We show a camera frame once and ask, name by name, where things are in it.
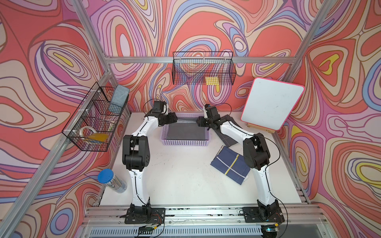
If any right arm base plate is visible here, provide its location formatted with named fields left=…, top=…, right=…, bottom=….
left=242, top=206, right=285, bottom=224

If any yellow sticky note pad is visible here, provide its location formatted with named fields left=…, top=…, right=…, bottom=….
left=205, top=76, right=220, bottom=85

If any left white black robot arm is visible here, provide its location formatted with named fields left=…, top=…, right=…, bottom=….
left=122, top=100, right=178, bottom=207

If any plain grey pillowcase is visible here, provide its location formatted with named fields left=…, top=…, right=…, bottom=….
left=164, top=118, right=207, bottom=140

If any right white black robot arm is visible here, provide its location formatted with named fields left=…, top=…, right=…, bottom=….
left=196, top=104, right=281, bottom=217

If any green circuit board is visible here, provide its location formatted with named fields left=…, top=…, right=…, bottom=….
left=138, top=226, right=157, bottom=235

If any wooden whiteboard stand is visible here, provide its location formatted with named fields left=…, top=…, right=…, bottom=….
left=247, top=123, right=275, bottom=133

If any yellow card in basket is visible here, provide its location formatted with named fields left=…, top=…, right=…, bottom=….
left=83, top=133, right=109, bottom=144

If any purple plastic basket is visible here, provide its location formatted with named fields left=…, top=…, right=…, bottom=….
left=161, top=113, right=210, bottom=146

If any navy yellow-striped pillowcase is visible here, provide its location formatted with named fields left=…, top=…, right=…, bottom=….
left=210, top=146, right=251, bottom=185

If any grey sponge block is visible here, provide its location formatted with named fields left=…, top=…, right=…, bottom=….
left=108, top=85, right=130, bottom=114

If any dark grey pillowcase at back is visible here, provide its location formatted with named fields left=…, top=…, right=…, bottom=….
left=211, top=114, right=252, bottom=147

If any black wire basket wall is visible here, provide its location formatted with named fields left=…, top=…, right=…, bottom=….
left=172, top=50, right=237, bottom=86
left=62, top=82, right=129, bottom=152

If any pink-framed whiteboard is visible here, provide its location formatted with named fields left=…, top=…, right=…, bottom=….
left=241, top=78, right=305, bottom=131

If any black wire basket left wall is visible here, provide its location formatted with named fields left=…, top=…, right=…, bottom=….
left=62, top=82, right=129, bottom=152

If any black wire basket back wall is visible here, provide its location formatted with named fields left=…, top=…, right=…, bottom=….
left=172, top=50, right=237, bottom=86

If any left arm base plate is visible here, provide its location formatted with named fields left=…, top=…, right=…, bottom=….
left=121, top=204, right=166, bottom=225

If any white tape roll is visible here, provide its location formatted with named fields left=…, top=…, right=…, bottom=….
left=79, top=126, right=97, bottom=137

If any blue-lidded clear jar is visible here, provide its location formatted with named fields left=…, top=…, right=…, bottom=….
left=97, top=169, right=127, bottom=193

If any aluminium front rail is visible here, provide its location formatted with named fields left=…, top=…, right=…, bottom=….
left=75, top=203, right=335, bottom=238

